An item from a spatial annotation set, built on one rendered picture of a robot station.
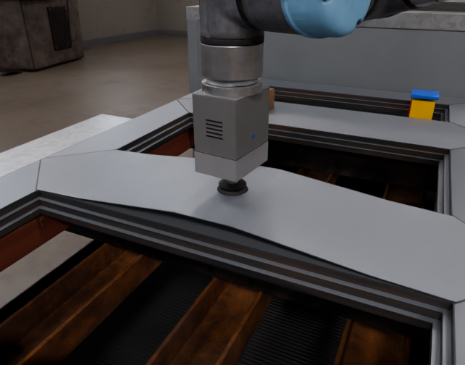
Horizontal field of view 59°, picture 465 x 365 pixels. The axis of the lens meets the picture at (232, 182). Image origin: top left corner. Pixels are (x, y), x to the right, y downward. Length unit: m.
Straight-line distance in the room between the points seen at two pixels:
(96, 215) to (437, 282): 0.43
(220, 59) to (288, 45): 0.88
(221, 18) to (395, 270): 0.33
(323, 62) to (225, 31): 0.87
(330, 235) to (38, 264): 1.67
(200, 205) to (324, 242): 0.16
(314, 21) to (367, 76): 0.92
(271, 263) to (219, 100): 0.20
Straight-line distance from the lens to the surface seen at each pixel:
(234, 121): 0.48
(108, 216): 0.59
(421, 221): 0.58
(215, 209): 0.52
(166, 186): 0.60
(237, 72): 0.48
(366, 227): 0.54
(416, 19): 1.27
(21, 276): 2.00
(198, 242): 0.52
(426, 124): 1.00
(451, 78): 1.29
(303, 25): 0.40
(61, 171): 0.73
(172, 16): 10.00
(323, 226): 0.51
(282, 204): 0.54
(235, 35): 0.47
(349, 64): 1.31
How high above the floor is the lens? 1.13
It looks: 26 degrees down
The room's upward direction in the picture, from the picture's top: straight up
